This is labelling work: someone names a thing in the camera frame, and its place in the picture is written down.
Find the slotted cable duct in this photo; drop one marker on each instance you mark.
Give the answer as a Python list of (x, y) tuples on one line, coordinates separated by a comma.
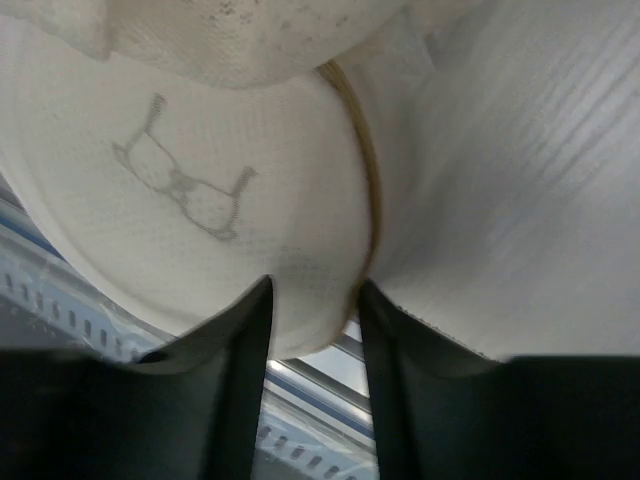
[(314, 421)]

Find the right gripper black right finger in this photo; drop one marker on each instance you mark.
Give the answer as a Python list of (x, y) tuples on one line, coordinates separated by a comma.
[(441, 411)]

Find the aluminium mounting rail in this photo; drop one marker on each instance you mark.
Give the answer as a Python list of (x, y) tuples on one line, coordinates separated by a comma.
[(38, 285)]

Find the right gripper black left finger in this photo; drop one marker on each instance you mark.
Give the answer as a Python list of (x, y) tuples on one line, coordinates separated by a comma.
[(187, 410)]

